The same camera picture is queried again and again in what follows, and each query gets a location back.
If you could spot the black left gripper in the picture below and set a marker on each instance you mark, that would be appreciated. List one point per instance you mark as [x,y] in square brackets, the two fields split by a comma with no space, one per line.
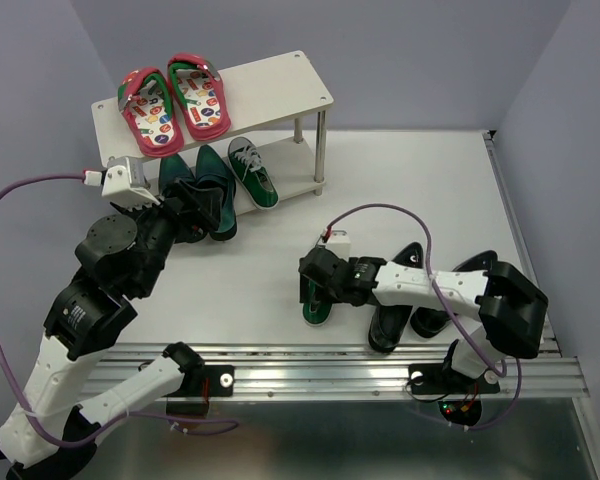
[207,201]

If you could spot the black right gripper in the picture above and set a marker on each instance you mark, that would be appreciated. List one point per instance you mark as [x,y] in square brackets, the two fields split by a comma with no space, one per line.
[321,294]

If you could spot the green canvas sneaker white laces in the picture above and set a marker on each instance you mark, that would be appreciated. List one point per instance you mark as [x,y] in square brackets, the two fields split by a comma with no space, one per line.
[315,307]

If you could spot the dark green leather loafer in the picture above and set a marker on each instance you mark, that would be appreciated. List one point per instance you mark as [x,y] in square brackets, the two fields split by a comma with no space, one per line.
[212,172]

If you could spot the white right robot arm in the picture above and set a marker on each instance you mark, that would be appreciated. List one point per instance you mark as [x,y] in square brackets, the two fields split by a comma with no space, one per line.
[508,307]

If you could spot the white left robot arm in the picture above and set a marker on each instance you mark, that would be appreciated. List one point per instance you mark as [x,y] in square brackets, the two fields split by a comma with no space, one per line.
[52,433]

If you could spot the white two-tier shoe shelf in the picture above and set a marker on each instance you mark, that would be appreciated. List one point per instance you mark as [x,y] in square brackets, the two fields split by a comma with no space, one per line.
[279,103]

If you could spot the black patent loafer left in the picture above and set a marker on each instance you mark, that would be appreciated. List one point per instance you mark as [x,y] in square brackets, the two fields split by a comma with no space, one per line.
[388,322]

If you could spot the black patent loafer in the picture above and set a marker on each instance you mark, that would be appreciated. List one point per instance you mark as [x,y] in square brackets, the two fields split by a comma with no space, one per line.
[454,294]
[388,322]

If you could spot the black patent loafer right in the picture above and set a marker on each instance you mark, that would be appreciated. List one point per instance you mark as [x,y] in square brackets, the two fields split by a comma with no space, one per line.
[454,294]

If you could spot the red patterned slipper left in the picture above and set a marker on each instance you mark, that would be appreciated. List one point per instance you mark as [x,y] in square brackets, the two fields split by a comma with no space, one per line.
[145,103]

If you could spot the red patterned slipper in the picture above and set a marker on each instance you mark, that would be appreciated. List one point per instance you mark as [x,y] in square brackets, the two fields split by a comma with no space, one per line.
[198,89]
[145,103]

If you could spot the red patterned slipper right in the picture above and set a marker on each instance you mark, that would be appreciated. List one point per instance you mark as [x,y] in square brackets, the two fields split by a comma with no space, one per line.
[198,89]

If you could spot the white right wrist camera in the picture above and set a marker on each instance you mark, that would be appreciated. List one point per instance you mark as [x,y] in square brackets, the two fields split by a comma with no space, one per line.
[336,241]

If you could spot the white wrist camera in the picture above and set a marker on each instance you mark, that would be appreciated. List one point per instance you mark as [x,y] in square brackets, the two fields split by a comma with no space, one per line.
[123,183]
[336,241]

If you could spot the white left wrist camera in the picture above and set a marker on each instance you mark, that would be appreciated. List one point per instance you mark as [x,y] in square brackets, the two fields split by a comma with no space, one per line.
[123,183]

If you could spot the aluminium front mounting rail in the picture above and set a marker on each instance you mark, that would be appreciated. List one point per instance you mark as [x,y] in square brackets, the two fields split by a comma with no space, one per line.
[352,372]

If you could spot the aluminium table edge rail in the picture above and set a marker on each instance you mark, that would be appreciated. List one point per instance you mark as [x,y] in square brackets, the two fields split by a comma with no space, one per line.
[518,237]

